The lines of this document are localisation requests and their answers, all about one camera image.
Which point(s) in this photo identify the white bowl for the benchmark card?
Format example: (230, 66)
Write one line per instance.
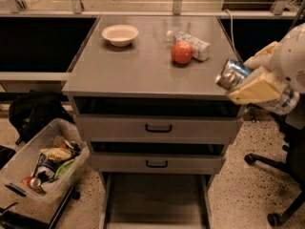
(120, 35)

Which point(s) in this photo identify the grey drawer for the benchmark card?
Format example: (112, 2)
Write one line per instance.
(158, 129)
(160, 164)

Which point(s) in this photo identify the clear plastic bin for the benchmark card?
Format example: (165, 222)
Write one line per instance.
(24, 161)

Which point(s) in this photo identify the metal clamp rod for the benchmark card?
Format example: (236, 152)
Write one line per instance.
(298, 14)

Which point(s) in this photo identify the top grey drawer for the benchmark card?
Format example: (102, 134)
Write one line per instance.
(158, 129)

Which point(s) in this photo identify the crushed redbull can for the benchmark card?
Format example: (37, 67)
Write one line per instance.
(233, 72)

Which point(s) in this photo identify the grey drawer cabinet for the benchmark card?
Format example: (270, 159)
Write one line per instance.
(142, 79)

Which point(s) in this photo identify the yellow chip bag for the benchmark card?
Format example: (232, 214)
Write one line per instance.
(57, 154)

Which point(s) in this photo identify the black backpack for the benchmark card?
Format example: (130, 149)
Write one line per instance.
(30, 113)

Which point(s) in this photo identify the middle grey drawer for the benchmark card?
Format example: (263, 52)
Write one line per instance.
(160, 164)

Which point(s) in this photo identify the blue white snack bag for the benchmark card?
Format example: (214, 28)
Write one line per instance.
(45, 169)

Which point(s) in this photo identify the white plastic bottle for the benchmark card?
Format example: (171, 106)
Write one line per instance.
(201, 49)

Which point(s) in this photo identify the green snack bag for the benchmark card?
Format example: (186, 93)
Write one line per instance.
(63, 168)

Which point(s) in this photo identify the open bottom drawer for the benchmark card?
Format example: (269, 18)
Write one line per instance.
(155, 201)

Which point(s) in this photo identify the red apple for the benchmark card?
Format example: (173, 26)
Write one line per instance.
(182, 52)

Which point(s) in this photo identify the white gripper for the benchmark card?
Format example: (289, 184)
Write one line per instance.
(288, 61)

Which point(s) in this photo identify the small can in bin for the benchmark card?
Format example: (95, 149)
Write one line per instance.
(35, 183)

